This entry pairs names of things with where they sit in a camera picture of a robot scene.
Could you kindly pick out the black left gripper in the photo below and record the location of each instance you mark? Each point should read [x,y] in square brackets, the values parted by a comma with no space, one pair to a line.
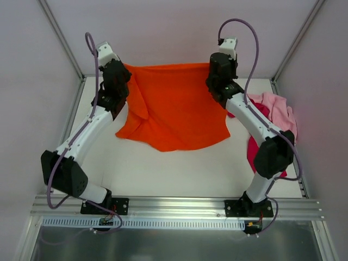
[119,75]

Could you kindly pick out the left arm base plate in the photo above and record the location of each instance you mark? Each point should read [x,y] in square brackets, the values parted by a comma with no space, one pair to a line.
[117,205]

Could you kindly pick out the light pink t shirt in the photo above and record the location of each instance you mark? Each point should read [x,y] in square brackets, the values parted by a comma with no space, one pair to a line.
[280,113]

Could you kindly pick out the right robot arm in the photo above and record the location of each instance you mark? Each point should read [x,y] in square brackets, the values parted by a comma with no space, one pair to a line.
[259,186]

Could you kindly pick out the orange t shirt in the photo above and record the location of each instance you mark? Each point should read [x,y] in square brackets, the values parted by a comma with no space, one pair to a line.
[170,108]

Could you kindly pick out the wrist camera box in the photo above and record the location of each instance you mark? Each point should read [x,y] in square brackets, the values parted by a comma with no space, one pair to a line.
[227,46]
[105,54]

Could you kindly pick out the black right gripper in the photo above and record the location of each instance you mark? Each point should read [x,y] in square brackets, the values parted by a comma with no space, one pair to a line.
[217,71]

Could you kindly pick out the right aluminium frame post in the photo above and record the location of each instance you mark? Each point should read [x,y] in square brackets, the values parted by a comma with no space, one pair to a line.
[298,38]

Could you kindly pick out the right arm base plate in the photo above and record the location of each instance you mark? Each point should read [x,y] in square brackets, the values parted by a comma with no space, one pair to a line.
[242,209]

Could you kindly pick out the aluminium frame post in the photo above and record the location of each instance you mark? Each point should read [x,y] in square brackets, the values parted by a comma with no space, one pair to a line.
[48,13]
[298,38]

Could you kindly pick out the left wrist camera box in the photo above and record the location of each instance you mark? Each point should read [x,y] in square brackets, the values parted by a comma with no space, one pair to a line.
[105,54]

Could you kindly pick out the white slotted cable duct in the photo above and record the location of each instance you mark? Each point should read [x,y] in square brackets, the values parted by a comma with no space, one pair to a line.
[147,223]

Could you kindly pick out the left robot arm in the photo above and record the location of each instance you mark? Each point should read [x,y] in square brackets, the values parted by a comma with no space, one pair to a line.
[62,169]

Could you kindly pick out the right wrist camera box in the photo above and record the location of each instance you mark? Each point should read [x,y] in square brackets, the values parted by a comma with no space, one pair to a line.
[227,46]

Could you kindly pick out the magenta t shirt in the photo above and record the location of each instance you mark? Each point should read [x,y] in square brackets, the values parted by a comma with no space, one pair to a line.
[254,152]

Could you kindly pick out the left aluminium frame post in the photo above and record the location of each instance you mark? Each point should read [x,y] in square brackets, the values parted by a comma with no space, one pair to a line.
[48,13]

